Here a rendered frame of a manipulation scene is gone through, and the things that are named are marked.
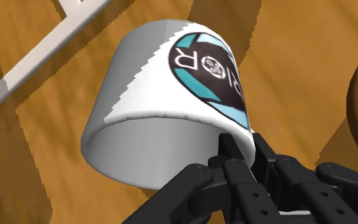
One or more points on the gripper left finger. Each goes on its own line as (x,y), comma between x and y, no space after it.
(197,189)

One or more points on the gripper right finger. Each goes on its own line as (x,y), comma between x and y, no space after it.
(309,192)

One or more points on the white mug with dark emblem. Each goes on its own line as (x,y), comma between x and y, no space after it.
(154,102)

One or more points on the white flat utensil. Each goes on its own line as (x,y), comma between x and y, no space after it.
(42,51)

